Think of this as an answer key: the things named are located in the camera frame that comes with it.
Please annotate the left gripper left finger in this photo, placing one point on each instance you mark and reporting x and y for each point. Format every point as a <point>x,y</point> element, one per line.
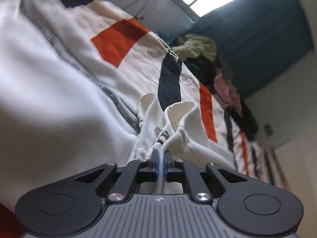
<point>132,176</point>

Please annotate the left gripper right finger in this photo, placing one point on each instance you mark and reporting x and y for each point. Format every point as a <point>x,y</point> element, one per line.
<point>186,173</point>

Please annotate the white zip-up hoodie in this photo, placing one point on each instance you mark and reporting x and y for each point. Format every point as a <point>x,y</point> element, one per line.
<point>64,109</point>

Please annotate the pile of clothes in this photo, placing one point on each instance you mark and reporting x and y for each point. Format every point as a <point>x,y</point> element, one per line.
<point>200,55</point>

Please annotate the striped bed blanket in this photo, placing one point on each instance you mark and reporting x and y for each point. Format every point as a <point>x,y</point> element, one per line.
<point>208,130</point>

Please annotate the teal right curtain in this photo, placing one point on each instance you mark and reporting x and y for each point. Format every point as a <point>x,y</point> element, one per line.
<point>259,39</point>

